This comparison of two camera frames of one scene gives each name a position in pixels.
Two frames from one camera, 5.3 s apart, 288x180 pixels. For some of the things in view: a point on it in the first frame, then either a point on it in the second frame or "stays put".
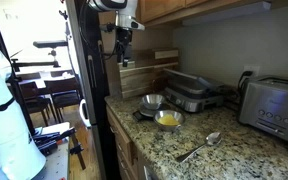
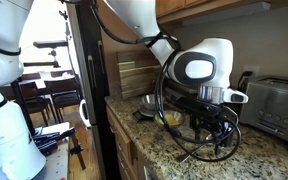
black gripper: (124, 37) → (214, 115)
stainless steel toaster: (276, 104) stays put
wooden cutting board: (139, 77) stays put
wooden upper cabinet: (157, 10) stays put
